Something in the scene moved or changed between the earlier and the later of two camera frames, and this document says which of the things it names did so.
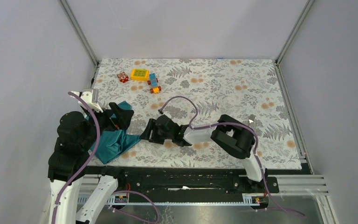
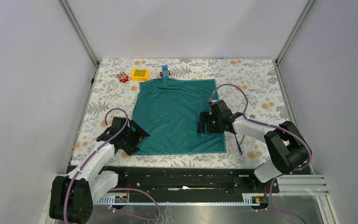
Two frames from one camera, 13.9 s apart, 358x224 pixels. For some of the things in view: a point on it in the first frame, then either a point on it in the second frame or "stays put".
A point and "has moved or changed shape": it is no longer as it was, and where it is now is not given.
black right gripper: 151,125 → 205,117
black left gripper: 122,120 → 137,134
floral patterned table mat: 193,91 stays put
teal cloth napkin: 113,142 has moved or changed shape
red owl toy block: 123,77 stays put
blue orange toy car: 153,81 → 165,73
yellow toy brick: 140,74 stays put
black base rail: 194,180 stays put
